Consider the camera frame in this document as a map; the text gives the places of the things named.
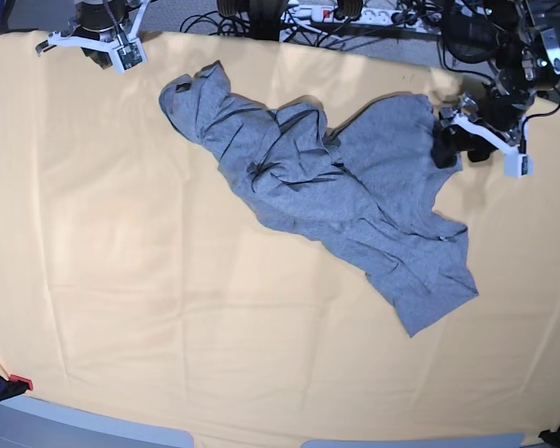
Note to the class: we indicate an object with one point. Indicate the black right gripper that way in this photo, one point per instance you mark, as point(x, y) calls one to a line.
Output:
point(106, 23)

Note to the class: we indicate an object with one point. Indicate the white power strip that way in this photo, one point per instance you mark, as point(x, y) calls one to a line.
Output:
point(322, 19)

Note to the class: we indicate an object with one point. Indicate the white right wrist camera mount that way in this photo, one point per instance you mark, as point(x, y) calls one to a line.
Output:
point(102, 54)

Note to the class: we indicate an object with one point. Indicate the grey t-shirt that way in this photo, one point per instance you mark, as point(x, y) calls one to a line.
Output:
point(365, 191)

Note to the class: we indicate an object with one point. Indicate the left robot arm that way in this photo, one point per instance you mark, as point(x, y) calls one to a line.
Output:
point(522, 50)

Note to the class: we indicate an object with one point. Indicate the red black table clamp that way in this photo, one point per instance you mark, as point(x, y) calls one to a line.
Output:
point(14, 386)

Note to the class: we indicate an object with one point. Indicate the yellow tablecloth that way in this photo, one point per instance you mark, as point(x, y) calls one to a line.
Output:
point(135, 284)

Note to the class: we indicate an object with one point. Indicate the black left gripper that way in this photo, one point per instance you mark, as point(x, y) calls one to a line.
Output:
point(502, 111)

